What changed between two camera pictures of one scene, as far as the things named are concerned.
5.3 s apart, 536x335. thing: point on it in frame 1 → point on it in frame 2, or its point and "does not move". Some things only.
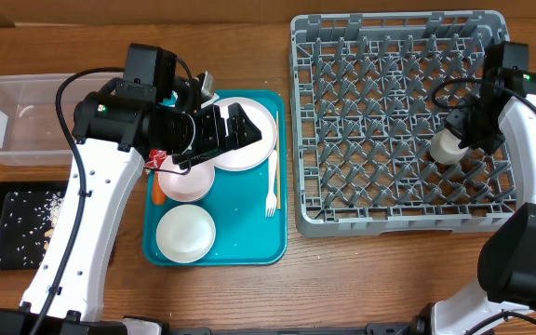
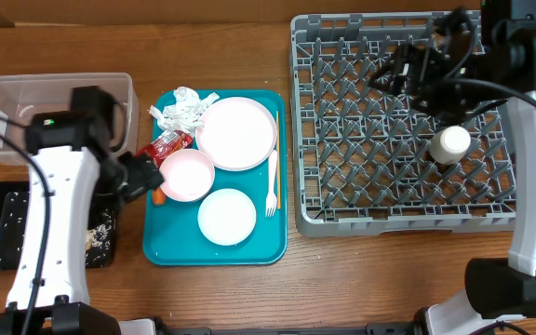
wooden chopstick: (278, 162) does not move
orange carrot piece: (158, 195) does not move
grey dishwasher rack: (368, 92) does not move
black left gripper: (213, 140) → (144, 175)
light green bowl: (185, 234) → (227, 217)
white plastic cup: (445, 149) does not move
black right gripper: (462, 126) → (420, 65)
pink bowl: (192, 186) does not move
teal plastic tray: (235, 214) does not move
